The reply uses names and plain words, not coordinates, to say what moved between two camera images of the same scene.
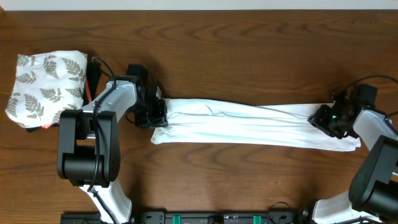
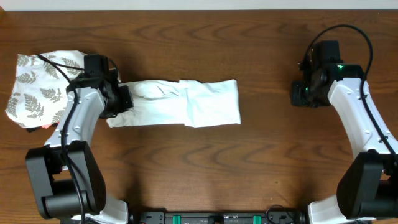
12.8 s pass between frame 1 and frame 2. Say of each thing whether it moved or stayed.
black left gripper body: moved
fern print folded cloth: stayed
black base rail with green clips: stayed
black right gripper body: moved
